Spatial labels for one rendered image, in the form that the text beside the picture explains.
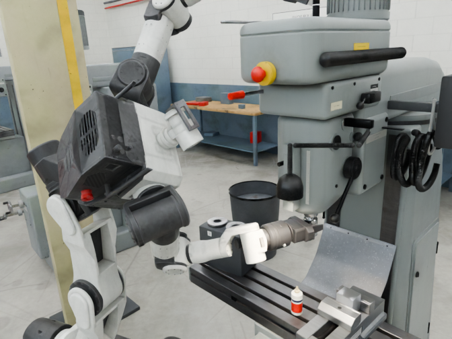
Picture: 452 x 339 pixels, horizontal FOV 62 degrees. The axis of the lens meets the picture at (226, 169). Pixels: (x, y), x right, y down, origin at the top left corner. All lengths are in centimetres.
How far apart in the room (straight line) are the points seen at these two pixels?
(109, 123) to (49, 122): 154
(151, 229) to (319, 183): 51
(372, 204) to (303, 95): 70
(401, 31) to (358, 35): 447
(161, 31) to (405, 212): 110
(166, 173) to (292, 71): 43
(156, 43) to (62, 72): 136
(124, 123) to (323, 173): 58
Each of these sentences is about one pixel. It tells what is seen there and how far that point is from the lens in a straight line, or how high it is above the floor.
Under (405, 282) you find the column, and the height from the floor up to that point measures 89.
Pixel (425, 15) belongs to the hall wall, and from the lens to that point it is 550.
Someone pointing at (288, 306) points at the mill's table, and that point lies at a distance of 150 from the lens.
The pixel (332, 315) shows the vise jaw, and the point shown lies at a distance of 133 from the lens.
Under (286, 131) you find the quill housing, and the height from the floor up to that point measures 158.
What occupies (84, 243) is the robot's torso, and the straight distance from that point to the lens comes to 132.
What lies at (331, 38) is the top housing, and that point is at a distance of 101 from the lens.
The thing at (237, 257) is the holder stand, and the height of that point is 100.
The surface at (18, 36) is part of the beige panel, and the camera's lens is 247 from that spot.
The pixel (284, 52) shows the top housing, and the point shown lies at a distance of 98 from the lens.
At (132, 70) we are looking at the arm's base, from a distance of 115.
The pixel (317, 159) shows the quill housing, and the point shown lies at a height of 151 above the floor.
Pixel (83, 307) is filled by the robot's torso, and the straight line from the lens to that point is 144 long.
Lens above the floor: 182
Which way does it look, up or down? 18 degrees down
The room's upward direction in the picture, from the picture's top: 3 degrees counter-clockwise
